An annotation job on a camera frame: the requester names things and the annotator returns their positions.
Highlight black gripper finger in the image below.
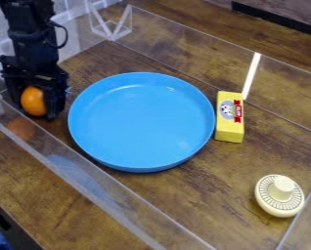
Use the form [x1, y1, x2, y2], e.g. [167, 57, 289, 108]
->
[6, 79, 27, 107]
[42, 77, 71, 120]

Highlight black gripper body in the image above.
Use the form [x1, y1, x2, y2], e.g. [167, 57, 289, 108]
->
[0, 19, 71, 86]

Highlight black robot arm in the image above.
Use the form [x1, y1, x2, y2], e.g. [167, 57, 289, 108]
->
[0, 0, 70, 119]

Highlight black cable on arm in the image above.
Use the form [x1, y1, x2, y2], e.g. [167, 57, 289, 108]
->
[47, 21, 70, 50]

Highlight blue round tray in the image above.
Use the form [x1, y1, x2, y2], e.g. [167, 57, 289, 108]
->
[69, 72, 216, 173]

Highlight cream round knob toy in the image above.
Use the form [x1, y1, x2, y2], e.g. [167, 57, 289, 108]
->
[255, 174, 305, 218]

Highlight clear acrylic enclosure wall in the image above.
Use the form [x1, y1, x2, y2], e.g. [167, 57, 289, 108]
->
[0, 0, 311, 250]

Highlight orange ball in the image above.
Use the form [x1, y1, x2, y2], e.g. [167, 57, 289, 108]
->
[22, 86, 47, 116]

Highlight yellow butter block toy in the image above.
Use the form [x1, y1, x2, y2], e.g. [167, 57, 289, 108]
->
[215, 91, 244, 143]

